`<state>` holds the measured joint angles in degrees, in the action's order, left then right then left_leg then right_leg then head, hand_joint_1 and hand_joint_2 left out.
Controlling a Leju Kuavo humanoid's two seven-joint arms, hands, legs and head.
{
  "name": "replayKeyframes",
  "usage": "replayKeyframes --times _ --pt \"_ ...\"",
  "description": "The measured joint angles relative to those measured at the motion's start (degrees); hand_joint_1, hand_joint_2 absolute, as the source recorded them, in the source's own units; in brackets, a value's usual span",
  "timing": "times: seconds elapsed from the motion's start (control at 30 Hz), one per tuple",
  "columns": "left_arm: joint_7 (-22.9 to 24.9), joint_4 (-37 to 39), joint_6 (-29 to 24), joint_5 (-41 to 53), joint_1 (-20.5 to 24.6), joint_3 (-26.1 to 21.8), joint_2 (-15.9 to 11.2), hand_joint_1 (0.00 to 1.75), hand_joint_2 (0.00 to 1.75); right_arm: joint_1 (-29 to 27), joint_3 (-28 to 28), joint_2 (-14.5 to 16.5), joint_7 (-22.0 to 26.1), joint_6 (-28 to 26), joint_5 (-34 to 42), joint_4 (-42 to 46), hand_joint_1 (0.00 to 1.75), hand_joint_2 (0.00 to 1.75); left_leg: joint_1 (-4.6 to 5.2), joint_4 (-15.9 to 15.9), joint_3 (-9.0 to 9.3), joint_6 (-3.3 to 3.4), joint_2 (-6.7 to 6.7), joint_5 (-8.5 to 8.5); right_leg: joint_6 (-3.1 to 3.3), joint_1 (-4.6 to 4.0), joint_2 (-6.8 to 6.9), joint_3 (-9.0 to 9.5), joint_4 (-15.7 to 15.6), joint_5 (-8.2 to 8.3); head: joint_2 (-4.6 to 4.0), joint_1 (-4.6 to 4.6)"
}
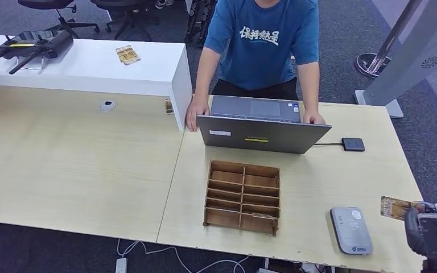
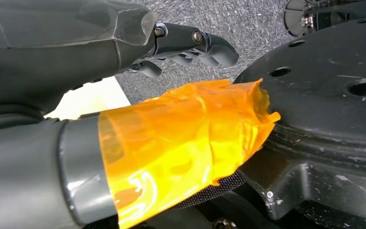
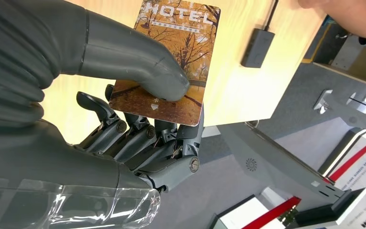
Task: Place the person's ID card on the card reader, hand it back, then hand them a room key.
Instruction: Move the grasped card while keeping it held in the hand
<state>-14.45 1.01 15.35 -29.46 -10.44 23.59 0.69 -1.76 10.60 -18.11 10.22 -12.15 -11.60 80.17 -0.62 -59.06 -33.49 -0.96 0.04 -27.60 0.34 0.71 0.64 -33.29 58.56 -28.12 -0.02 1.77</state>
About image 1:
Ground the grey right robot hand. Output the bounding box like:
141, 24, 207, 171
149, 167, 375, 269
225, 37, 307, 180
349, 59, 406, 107
404, 201, 437, 273

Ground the person's left hand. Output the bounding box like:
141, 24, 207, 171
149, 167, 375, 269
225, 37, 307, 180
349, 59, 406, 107
303, 109, 327, 126

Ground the person's right hand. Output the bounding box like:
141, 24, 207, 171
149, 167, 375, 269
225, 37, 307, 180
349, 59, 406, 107
185, 96, 211, 133

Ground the gold ID card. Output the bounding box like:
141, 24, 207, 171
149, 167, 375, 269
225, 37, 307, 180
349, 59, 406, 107
380, 196, 417, 222

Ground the grey card reader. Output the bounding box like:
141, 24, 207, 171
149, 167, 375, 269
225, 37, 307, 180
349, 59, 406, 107
329, 206, 374, 256

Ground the wooden card organizer box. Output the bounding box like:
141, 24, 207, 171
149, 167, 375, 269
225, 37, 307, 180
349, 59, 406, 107
203, 160, 281, 237

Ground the person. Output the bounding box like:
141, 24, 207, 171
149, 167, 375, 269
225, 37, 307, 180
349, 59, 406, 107
185, 0, 327, 133

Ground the small black hub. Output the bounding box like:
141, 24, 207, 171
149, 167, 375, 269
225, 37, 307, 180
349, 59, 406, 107
341, 138, 366, 152

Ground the grey laptop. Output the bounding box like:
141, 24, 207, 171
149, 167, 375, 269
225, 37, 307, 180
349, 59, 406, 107
196, 95, 332, 155

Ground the white desk shelf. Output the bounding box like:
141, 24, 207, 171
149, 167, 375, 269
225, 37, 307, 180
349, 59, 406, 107
0, 34, 193, 133

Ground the grey kiosk stand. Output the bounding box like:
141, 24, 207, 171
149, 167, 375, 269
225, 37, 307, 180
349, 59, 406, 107
354, 0, 437, 119

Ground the black office chair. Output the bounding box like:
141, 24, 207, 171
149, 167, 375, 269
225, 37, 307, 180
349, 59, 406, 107
17, 0, 101, 39
90, 0, 159, 42

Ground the black controller with antennas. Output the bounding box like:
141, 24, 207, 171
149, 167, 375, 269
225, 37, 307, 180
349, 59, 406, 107
0, 29, 75, 75

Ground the clear acrylic stand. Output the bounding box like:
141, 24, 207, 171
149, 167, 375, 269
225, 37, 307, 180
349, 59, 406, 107
15, 55, 48, 71

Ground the chrome stanchion post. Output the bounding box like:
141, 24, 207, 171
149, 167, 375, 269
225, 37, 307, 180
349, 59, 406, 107
355, 0, 423, 79

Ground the white power cable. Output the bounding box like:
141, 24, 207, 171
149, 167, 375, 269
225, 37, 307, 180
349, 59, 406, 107
117, 238, 249, 273

